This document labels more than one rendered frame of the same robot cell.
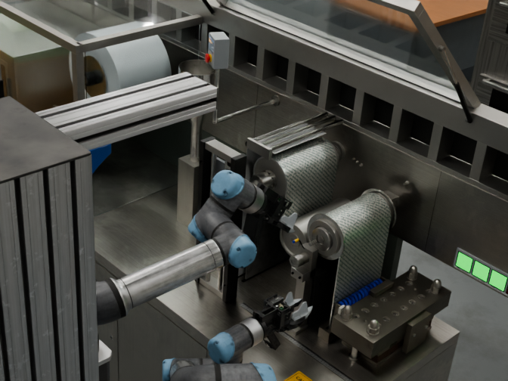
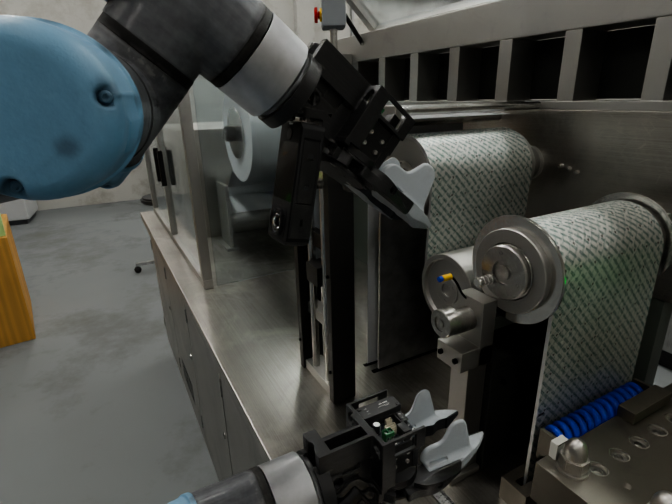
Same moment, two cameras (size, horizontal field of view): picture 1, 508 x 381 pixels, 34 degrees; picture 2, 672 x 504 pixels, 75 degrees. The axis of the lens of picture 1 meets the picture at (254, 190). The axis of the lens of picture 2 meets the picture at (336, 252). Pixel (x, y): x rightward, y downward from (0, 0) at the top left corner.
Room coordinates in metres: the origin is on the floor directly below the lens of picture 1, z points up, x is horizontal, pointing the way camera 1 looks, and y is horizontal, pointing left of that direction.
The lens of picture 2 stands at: (1.52, -0.17, 1.47)
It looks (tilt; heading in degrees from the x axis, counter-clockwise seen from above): 20 degrees down; 18
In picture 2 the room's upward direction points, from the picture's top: 1 degrees counter-clockwise
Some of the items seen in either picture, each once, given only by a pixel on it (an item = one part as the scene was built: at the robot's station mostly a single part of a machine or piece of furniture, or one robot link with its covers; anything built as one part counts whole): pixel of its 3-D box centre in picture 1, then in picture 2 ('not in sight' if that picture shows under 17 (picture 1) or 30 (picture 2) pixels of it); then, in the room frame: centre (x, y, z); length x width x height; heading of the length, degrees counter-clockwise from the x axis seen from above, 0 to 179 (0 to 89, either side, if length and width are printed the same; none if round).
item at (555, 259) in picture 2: (325, 236); (514, 269); (2.11, -0.23, 1.25); 0.15 x 0.01 x 0.15; 46
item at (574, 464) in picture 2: (347, 311); (575, 454); (2.01, -0.31, 1.05); 0.04 x 0.04 x 0.04
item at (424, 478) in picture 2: (291, 321); (421, 471); (1.89, -0.14, 1.09); 0.09 x 0.05 x 0.02; 127
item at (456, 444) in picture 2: (303, 309); (456, 440); (1.93, -0.17, 1.11); 0.09 x 0.03 x 0.06; 127
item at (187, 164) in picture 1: (195, 155); not in sight; (2.69, 0.22, 1.19); 0.14 x 0.14 x 0.57
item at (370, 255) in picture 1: (360, 268); (595, 354); (2.16, -0.35, 1.11); 0.23 x 0.01 x 0.18; 136
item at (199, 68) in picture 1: (198, 75); not in sight; (2.69, 0.22, 1.50); 0.14 x 0.14 x 0.06
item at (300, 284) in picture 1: (300, 289); (459, 390); (2.10, -0.17, 1.05); 0.06 x 0.05 x 0.31; 136
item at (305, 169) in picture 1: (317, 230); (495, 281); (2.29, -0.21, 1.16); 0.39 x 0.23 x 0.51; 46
